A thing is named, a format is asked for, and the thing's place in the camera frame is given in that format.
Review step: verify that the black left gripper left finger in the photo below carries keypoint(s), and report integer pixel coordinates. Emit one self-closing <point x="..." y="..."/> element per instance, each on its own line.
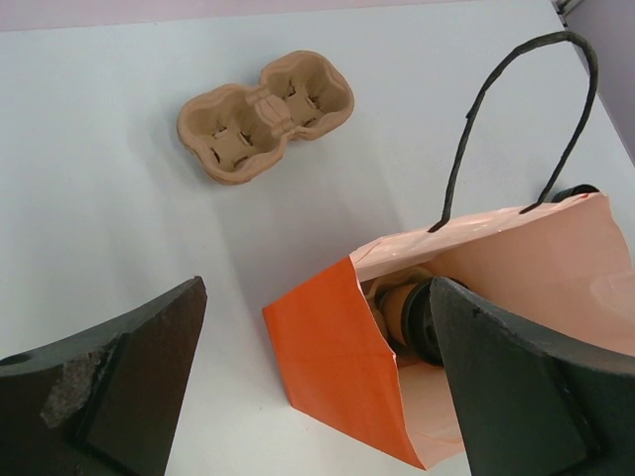
<point x="107" y="400"/>

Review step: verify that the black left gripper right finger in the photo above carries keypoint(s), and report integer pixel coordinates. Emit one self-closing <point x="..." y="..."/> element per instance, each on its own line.
<point x="530" y="400"/>

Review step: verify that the black plastic cup lid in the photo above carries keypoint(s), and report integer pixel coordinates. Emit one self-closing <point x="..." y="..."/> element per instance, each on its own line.
<point x="418" y="327"/>

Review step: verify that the brown paper coffee cup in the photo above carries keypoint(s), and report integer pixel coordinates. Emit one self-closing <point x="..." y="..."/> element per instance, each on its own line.
<point x="401" y="311"/>

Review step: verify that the orange paper bag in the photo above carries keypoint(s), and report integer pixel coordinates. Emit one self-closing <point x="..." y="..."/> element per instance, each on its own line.
<point x="563" y="265"/>

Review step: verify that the brown pulp cup carrier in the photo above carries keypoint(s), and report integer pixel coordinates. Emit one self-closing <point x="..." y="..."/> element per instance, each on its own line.
<point x="375" y="289"/>

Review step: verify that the aluminium frame rail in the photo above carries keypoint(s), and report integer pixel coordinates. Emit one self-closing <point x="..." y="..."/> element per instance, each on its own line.
<point x="565" y="7"/>

